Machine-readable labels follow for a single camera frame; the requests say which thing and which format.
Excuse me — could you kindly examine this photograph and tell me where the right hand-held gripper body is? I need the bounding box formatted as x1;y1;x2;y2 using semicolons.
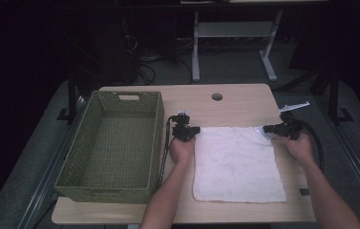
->
278;101;311;141

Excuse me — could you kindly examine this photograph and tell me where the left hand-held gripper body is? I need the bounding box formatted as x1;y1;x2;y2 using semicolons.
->
170;109;194;143

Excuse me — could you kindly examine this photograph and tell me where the white printed towel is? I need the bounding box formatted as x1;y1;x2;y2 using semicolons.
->
192;125;288;204

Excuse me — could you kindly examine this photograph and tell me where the green woven basket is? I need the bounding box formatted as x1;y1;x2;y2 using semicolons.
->
53;90;165;205

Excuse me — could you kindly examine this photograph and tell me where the person's right hand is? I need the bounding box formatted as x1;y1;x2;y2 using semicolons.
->
275;131;314;167

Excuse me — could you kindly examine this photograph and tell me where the person's left hand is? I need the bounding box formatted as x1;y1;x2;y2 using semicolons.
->
168;135;198;165

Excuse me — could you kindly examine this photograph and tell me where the black metal stand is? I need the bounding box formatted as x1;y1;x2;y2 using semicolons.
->
56;71;85;126
325;68;355;127

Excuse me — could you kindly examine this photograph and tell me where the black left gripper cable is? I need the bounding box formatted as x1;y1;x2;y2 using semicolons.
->
158;115;175;189

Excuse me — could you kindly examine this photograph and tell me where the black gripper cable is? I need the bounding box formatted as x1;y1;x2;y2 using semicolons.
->
297;118;326;174
158;115;175;189

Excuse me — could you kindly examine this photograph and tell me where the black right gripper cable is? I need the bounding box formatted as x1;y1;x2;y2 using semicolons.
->
297;118;326;174

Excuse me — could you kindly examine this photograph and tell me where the bundle of floor cables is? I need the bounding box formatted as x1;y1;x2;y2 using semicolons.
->
121;32;195;87

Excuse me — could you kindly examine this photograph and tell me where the aluminium floor rail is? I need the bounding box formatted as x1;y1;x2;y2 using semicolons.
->
314;94;360;222
16;94;90;229

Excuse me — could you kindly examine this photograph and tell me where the white metal desk frame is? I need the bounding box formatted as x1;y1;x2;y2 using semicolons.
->
191;9;285;83

